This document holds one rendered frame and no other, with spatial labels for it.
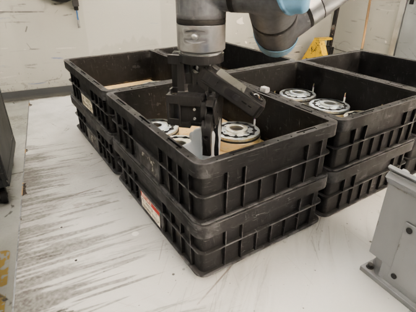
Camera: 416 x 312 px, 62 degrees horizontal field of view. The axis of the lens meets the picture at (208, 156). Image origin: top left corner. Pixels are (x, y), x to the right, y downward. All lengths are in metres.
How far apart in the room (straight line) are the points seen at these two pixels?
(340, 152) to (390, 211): 0.17
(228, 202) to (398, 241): 0.27
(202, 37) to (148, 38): 3.60
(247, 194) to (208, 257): 0.13
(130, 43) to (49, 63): 0.87
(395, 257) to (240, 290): 0.25
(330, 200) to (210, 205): 0.32
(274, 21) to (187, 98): 0.17
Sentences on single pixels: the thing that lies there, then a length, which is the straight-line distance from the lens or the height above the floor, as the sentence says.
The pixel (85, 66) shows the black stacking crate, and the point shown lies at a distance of 1.20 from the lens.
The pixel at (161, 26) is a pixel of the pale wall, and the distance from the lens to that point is 4.15.
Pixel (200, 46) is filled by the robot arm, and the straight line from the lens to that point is 0.53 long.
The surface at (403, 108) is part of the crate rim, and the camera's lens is 0.83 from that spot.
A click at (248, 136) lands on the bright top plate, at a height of 0.86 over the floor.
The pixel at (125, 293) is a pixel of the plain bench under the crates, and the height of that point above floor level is 0.70.
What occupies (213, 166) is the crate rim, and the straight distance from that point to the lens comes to 0.49.
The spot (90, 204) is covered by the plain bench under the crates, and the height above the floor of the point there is 0.70.
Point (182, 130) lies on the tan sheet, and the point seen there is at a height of 0.83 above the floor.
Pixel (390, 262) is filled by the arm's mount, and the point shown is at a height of 0.75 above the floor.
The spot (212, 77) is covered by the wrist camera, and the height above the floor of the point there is 1.02.
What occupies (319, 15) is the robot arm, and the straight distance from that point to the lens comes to 0.64.
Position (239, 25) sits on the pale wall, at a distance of 4.53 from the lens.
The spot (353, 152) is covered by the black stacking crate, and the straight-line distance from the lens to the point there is 0.76.
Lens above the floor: 1.16
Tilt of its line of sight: 28 degrees down
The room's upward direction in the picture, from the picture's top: straight up
